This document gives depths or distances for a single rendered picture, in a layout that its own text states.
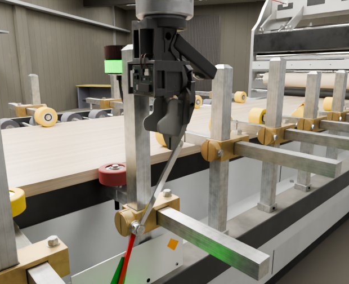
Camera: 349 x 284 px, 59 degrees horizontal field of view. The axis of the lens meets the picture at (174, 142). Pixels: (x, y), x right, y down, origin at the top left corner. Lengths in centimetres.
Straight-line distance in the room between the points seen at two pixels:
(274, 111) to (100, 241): 61
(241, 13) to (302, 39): 873
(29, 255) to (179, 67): 37
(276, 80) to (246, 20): 1062
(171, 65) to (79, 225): 49
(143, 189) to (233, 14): 1113
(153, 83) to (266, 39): 268
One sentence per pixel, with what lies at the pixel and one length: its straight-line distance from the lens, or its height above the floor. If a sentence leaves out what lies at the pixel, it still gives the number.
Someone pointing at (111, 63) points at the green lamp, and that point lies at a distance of 59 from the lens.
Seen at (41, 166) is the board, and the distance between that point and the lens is 84.
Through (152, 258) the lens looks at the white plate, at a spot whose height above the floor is 76.
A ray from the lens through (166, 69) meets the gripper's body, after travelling 47.
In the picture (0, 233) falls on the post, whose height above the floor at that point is 91.
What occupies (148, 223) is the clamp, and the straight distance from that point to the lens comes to 63.
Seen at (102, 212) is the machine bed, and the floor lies 77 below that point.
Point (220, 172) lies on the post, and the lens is 76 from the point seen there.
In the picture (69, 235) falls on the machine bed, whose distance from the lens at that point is 82.
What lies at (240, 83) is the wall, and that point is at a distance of 1144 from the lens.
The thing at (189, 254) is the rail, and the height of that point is 70.
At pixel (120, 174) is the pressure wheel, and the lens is 72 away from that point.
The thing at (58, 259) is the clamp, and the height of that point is 84.
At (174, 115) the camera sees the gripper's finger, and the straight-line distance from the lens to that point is 50.
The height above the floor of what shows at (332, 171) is 94.
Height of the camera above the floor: 114
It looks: 13 degrees down
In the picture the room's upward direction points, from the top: straight up
